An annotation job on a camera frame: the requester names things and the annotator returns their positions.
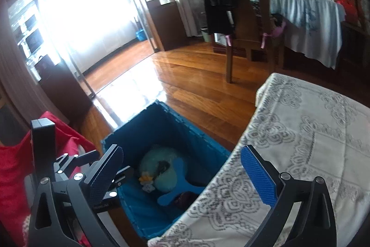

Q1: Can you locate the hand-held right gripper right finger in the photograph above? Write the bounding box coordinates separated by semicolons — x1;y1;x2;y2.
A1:
240;145;338;247

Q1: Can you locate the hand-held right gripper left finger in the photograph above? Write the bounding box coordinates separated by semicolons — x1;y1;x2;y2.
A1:
27;144;125;247

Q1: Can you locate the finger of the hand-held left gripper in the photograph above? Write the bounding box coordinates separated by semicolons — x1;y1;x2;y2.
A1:
95;165;134;210
54;149;100;178

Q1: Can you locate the blue storage container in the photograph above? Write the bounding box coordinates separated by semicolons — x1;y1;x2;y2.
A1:
101;99;232;239

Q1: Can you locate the small yellow white toy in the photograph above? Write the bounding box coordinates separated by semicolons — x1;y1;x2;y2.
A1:
138;173;154;193

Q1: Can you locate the red cloth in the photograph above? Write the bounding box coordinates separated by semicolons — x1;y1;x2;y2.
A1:
0;111;97;247

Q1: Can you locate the teal plush toy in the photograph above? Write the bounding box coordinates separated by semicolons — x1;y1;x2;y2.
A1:
139;144;182;193

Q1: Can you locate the blue round paddle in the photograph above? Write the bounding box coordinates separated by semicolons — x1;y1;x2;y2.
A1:
157;159;204;207

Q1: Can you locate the dark wooden side cabinet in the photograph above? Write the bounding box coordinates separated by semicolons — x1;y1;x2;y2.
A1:
37;54;93;132

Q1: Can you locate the white grey patterned cloth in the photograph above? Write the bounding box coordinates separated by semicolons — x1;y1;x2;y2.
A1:
147;72;370;247

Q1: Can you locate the white waste bin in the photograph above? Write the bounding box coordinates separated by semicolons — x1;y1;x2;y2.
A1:
200;27;213;42

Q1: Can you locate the brown wooden cabinet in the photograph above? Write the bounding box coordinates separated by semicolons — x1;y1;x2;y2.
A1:
146;0;190;52

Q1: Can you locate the light blue tablecloth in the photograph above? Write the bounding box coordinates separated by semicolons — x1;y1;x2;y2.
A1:
246;0;346;70

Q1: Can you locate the wooden chair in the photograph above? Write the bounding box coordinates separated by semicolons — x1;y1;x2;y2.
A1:
208;0;286;84

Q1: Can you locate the red bag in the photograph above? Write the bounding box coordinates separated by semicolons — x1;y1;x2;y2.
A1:
336;0;358;24

